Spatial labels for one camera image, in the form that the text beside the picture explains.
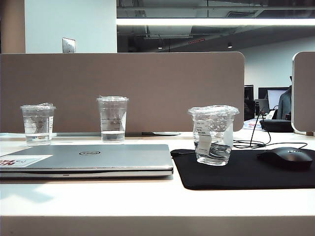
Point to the wide clear plastic coffee cup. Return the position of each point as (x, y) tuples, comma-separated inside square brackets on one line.
[(211, 147)]

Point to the tall clear plastic cup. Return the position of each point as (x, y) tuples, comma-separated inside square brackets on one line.
[(113, 123)]

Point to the silver Dell laptop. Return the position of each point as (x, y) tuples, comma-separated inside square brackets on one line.
[(110, 159)]

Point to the small clear plastic cup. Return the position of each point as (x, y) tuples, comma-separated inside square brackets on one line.
[(37, 127)]

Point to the wide brown desk partition panel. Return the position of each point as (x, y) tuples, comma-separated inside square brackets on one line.
[(147, 86)]

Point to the red LED ceiling sign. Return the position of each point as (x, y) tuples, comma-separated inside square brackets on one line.
[(197, 41)]

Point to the dark computer monitor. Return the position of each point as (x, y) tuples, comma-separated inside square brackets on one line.
[(248, 98)]

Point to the blue white plastic package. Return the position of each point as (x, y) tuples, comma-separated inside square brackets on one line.
[(252, 125)]

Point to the dark drinking bottle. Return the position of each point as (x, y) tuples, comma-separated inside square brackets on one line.
[(257, 108)]

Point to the black mouse pad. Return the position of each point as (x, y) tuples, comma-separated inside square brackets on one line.
[(246, 174)]

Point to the long ceiling light strip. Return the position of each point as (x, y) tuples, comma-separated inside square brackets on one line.
[(209, 21)]

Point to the black round zip case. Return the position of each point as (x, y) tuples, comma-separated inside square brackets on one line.
[(275, 125)]

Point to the computer monitor lit screen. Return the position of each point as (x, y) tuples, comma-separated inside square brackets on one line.
[(274, 98)]

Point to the person in dark jacket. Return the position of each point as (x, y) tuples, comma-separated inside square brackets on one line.
[(286, 105)]

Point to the black Lenovo computer mouse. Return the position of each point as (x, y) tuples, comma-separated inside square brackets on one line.
[(285, 157)]

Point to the grey ceiling air duct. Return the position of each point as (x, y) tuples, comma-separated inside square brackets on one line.
[(169, 30)]

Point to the metal wall switch plate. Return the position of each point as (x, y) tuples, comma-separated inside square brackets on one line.
[(69, 45)]

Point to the white partition foot bracket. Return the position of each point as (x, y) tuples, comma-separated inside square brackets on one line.
[(309, 133)]

